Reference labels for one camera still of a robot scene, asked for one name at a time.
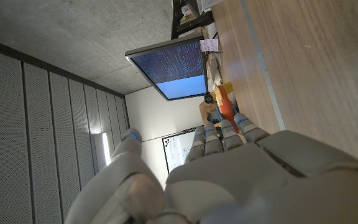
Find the computer monitor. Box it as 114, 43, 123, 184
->
124, 32, 209, 102

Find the white paper note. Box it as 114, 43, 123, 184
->
200, 39, 219, 53

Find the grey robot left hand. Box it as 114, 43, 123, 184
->
63, 112, 358, 224

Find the black shelf rack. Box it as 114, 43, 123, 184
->
170, 0, 216, 40

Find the whiteboard with writing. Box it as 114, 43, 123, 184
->
162, 126, 205, 174

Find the orange and yellow machine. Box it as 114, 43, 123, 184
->
208, 82, 241, 133

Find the linear ceiling light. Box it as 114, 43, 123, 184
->
101, 132, 112, 167

